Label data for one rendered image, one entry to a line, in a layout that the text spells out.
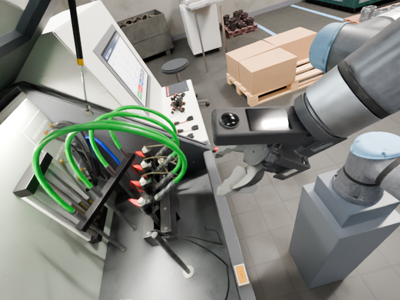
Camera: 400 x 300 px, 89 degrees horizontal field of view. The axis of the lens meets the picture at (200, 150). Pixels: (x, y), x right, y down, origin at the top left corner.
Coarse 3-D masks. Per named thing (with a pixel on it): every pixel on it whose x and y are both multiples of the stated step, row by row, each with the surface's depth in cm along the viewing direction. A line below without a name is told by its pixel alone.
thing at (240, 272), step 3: (237, 267) 58; (240, 267) 58; (237, 270) 58; (240, 270) 58; (243, 270) 58; (237, 273) 57; (240, 273) 57; (243, 273) 57; (240, 276) 57; (243, 276) 57; (240, 279) 56; (243, 279) 56; (246, 279) 56; (240, 282) 56; (243, 282) 56; (243, 285) 56
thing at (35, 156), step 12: (60, 132) 42; (132, 132) 45; (144, 132) 46; (36, 144) 44; (168, 144) 49; (36, 156) 45; (180, 156) 52; (36, 168) 48; (48, 192) 54; (60, 204) 58
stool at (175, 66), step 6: (174, 60) 268; (180, 60) 263; (186, 60) 258; (162, 66) 262; (168, 66) 257; (174, 66) 253; (180, 66) 249; (186, 66) 252; (162, 72) 256; (168, 72) 249; (174, 72) 248; (198, 102) 295
